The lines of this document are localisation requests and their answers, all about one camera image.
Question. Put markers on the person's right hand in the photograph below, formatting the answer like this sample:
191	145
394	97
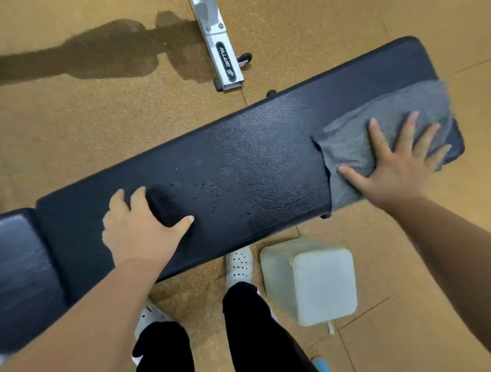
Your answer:
401	180

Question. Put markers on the person's left hand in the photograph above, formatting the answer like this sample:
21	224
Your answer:
138	233

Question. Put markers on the grey cleaning cloth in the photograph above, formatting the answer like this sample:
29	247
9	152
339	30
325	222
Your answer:
349	142

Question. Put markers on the black adjustable weight bench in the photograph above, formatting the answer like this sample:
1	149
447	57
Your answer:
249	161

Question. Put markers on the person's right forearm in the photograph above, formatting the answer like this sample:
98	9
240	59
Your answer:
456	260

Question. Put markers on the person's left forearm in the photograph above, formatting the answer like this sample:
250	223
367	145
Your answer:
92	318

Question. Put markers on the white perforated left shoe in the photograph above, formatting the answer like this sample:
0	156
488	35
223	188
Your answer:
149	316

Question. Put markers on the white perforated shoe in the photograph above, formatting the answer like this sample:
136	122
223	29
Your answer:
149	316
239	266

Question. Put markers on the white perforated right shoe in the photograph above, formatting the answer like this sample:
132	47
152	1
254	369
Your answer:
239	266

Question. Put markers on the white plastic container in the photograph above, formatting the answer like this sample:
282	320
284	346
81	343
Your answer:
322	283

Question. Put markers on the black trousers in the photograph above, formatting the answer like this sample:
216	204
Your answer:
249	329

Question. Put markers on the blue spray bottle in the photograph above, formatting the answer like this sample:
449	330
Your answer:
321	365

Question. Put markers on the white exercise machine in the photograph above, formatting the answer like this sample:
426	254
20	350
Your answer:
218	42

